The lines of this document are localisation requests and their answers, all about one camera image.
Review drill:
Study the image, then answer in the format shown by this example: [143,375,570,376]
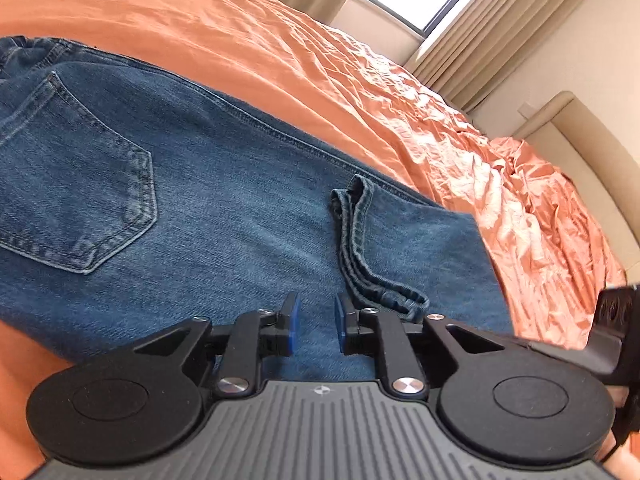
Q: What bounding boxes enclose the blue denim jeans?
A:
[1,37,512,382]

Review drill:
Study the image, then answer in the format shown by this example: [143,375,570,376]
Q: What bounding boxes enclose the person's right hand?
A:
[596,383,640,480]

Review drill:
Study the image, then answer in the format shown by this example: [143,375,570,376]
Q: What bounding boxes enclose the beige upholstered headboard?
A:
[513,91,640,281]

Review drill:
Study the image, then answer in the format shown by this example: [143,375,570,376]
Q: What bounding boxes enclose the beige curtain right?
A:
[406,0,582,113]

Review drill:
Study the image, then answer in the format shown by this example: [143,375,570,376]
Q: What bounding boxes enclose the orange bed sheet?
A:
[0,0,628,480]

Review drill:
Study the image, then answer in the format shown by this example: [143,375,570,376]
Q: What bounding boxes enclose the white wall socket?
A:
[518,102,537,120]

